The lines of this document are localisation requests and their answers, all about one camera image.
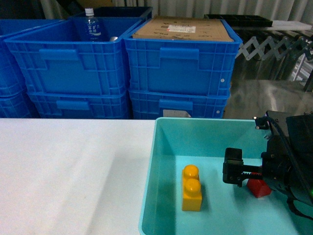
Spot brown cardboard sheet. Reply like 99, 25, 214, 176
132, 16, 234, 42

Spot blue crate with bottle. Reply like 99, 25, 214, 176
5, 17, 141, 95

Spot silver metal can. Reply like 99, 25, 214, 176
110, 36, 118, 42

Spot teal plastic tray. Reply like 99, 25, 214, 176
139, 117, 313, 235

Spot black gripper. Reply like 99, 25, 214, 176
223, 114, 313, 203

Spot far left lower blue crate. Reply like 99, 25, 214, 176
0, 91, 40, 118

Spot yellow two-stud toy block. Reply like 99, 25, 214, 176
181, 164, 202, 212

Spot grey scissor lattice conveyor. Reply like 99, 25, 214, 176
236, 34, 313, 61

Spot blue crate with cardboard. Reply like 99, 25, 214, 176
124, 20, 242, 96

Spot black plastic tray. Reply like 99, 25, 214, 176
204, 14, 273, 27

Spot lower right blue crate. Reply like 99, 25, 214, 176
129, 90, 229, 119

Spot clear plastic water bottle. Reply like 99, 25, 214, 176
85, 8, 102, 42

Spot lower middle blue crate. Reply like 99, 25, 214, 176
27, 92, 131, 119

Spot white foam board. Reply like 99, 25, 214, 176
262, 20, 313, 31

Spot far left upper blue crate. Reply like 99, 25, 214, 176
0, 19, 60, 97

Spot red one-stud toy block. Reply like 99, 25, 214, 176
247, 179, 272, 198

